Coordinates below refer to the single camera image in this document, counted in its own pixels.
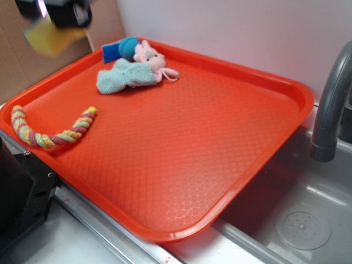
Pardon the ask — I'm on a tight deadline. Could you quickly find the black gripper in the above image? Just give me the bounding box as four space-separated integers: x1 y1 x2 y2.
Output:
15 0 92 28

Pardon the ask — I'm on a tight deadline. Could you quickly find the sink drain strainer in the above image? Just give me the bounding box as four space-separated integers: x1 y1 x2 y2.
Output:
275 205 331 250

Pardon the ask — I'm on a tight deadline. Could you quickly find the light green cloth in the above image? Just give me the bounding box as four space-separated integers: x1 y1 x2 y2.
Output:
96 58 157 95

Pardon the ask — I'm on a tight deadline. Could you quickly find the red plastic tray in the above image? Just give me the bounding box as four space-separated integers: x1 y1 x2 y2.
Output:
1 42 314 243

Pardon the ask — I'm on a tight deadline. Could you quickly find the yellow sponge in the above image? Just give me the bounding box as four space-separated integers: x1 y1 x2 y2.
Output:
23 16 86 57

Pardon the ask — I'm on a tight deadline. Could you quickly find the grey sink faucet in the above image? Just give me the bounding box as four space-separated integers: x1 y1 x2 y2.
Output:
310 41 351 162

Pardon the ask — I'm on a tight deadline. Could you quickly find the pink plush bunny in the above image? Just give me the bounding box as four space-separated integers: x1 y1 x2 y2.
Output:
133 40 179 83

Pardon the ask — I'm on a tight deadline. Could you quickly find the brown cardboard box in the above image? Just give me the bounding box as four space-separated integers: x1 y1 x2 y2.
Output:
1 1 125 103

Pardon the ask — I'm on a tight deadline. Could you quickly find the grey sink basin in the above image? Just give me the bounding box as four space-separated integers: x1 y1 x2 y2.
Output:
213 128 351 263

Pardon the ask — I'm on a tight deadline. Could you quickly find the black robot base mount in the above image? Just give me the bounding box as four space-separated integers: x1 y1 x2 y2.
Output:
1 140 58 251

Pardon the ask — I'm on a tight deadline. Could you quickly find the multicolour twisted rope toy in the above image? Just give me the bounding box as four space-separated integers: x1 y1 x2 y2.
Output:
10 105 97 149

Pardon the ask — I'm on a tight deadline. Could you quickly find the blue sponge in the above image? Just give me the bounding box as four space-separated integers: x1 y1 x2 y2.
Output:
102 42 121 63

